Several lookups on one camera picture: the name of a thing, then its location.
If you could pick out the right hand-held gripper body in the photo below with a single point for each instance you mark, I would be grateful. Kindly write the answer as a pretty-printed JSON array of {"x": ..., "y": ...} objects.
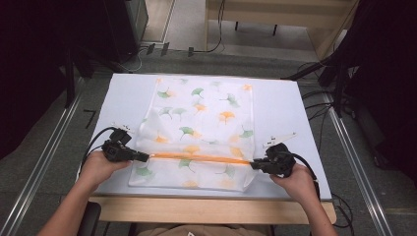
[{"x": 278, "y": 160}]

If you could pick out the person's left hand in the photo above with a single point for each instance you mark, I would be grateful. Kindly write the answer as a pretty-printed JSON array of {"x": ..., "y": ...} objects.
[{"x": 98, "y": 168}]

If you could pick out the dark cabinet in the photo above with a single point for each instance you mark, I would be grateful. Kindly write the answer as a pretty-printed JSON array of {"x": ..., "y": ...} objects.
[{"x": 129, "y": 26}]

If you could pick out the light wooden bench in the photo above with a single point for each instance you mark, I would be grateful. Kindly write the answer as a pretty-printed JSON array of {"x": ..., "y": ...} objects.
[{"x": 262, "y": 10}]

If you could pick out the metal floor rail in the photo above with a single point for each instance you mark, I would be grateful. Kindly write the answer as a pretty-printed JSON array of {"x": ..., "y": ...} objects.
[
  {"x": 357, "y": 164},
  {"x": 39, "y": 164}
]

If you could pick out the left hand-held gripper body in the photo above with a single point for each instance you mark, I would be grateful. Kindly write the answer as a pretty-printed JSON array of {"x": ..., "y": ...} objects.
[{"x": 116, "y": 149}]

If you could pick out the wooden table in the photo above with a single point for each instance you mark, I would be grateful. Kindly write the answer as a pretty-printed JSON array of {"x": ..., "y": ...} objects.
[{"x": 203, "y": 209}]

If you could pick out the dark curtain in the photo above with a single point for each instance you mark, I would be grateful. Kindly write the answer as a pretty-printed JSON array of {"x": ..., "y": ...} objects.
[{"x": 29, "y": 65}]

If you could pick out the person's right hand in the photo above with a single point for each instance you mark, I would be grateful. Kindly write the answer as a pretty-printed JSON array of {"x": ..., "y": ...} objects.
[{"x": 296, "y": 185}]

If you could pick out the black metal stand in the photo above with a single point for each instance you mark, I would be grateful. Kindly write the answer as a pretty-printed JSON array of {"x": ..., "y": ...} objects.
[
  {"x": 69, "y": 82},
  {"x": 327, "y": 75}
]

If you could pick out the black chair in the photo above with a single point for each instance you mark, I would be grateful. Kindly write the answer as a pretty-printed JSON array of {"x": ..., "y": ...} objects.
[{"x": 89, "y": 218}]

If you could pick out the white leaf-print pillowcase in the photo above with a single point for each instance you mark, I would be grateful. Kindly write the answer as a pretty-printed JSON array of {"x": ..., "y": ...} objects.
[{"x": 200, "y": 131}]

